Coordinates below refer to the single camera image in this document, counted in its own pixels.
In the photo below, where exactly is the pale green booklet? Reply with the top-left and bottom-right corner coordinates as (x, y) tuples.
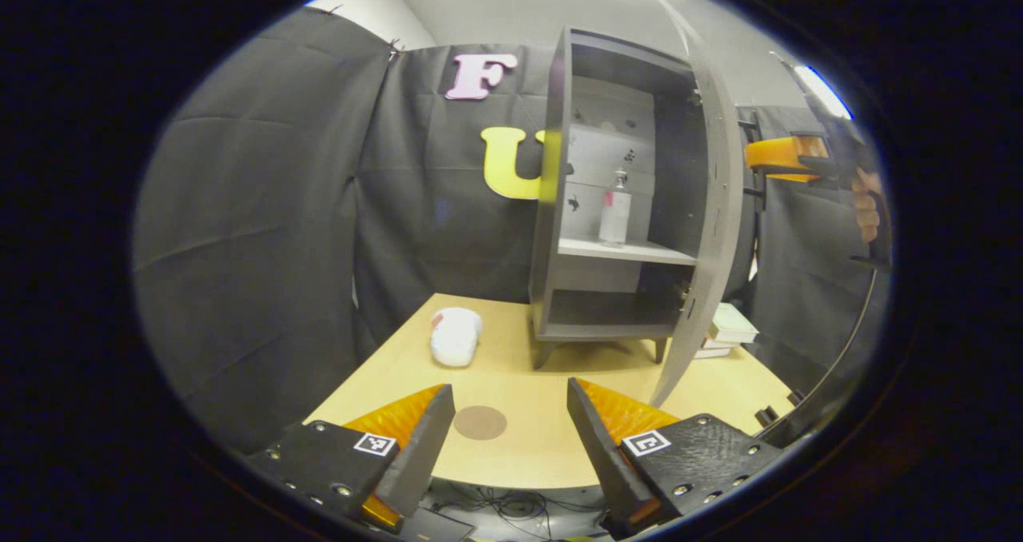
(707, 302), (760, 345)

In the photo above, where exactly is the ceiling light panel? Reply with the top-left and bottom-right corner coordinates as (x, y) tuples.
(791, 62), (854, 121)

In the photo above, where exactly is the round brown coaster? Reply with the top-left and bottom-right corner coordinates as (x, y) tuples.
(453, 405), (508, 440)

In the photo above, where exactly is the white cabinet shelf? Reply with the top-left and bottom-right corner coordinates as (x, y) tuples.
(557, 237), (698, 267)

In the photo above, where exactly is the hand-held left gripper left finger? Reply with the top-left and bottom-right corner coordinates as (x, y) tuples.
(248, 384), (456, 535)

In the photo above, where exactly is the black door handle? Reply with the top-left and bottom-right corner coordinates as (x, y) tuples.
(737, 117), (768, 211)

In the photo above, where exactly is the white crumpled cloth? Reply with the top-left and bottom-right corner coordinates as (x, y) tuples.
(430, 308), (483, 368)

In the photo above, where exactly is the clear plastic bottle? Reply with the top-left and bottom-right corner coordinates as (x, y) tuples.
(598, 169), (632, 247)

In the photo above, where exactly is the black cable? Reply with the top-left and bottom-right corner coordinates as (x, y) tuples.
(755, 269), (882, 447)

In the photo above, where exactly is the black backdrop cloth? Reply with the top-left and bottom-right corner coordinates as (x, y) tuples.
(132, 6), (890, 455)

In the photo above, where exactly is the bundle of black cables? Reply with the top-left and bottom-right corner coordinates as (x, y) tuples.
(436, 484), (608, 540)

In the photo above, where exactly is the dark grey cabinet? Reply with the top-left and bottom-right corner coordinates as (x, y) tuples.
(527, 26), (706, 371)

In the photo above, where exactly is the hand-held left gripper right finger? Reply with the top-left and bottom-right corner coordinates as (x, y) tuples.
(566, 377), (788, 539)

